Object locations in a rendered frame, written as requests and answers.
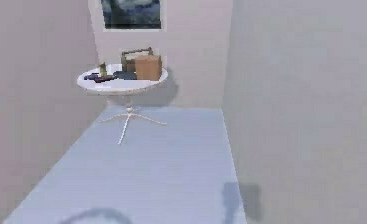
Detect brown cardboard box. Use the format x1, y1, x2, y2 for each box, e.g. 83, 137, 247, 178
134, 54, 163, 82

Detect dark grey flat book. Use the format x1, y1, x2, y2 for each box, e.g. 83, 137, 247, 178
112, 70, 138, 81

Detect small green bottle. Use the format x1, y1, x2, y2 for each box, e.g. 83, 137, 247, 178
98, 61, 108, 78

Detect dark purple flat object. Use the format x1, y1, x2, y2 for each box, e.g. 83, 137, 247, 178
83, 72, 116, 84

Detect white round pedestal table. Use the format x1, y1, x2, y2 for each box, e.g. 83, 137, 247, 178
76, 63, 169, 146

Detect dark framed wall picture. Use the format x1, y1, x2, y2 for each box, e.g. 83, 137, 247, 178
97, 0, 168, 33

